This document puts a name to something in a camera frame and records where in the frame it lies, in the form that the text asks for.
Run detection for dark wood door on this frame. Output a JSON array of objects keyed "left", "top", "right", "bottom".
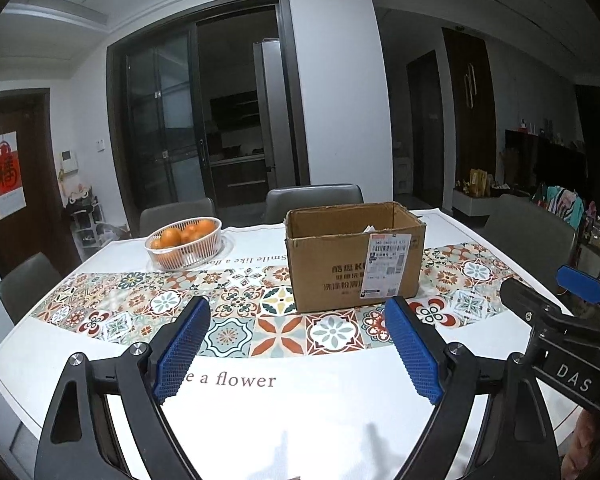
[{"left": 442, "top": 27, "right": 497, "bottom": 198}]

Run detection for dark sliding glass door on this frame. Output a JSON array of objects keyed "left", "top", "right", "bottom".
[{"left": 107, "top": 0, "right": 311, "bottom": 211}]

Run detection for yellow packages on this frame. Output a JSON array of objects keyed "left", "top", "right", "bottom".
[{"left": 467, "top": 167, "right": 496, "bottom": 196}]

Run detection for dark tv cabinet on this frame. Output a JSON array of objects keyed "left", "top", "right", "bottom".
[{"left": 505, "top": 129, "right": 588, "bottom": 196}]

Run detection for person's right hand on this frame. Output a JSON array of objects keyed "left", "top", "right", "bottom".
[{"left": 576, "top": 406, "right": 600, "bottom": 456}]

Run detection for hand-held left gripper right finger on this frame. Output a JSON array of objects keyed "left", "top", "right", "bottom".
[{"left": 382, "top": 296, "right": 564, "bottom": 480}]

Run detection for white low cabinet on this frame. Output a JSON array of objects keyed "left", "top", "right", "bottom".
[{"left": 452, "top": 187, "right": 503, "bottom": 217}]

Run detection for small shoe rack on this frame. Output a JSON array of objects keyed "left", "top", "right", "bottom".
[{"left": 62, "top": 185, "right": 131, "bottom": 261}]

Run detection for red wall calendar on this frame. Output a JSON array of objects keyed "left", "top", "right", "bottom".
[{"left": 0, "top": 131, "right": 27, "bottom": 220}]

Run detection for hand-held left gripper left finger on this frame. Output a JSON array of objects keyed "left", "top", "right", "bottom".
[{"left": 34, "top": 296, "right": 212, "bottom": 480}]

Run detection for white plastic fruit basket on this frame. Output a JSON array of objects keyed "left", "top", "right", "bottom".
[{"left": 145, "top": 217, "right": 224, "bottom": 272}]

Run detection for colourful clothes pile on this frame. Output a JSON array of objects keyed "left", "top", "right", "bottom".
[{"left": 532, "top": 185, "right": 587, "bottom": 226}]

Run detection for brown wooden door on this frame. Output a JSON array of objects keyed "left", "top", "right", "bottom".
[{"left": 0, "top": 88, "right": 81, "bottom": 278}]

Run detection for dark interior door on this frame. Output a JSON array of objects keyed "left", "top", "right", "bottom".
[{"left": 406, "top": 50, "right": 443, "bottom": 208}]

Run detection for grey dining chair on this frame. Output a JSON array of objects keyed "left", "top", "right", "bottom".
[
  {"left": 266, "top": 184, "right": 365, "bottom": 223},
  {"left": 0, "top": 252, "right": 63, "bottom": 326},
  {"left": 139, "top": 198, "right": 216, "bottom": 238},
  {"left": 482, "top": 194, "right": 578, "bottom": 291}
]

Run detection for silver refrigerator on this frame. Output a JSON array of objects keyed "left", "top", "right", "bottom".
[{"left": 252, "top": 39, "right": 297, "bottom": 190}]

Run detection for brown cardboard box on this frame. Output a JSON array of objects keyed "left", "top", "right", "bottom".
[{"left": 285, "top": 201, "right": 427, "bottom": 315}]

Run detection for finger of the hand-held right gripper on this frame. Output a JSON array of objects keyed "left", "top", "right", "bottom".
[
  {"left": 555, "top": 264, "right": 600, "bottom": 305},
  {"left": 499, "top": 277, "right": 576, "bottom": 331}
]

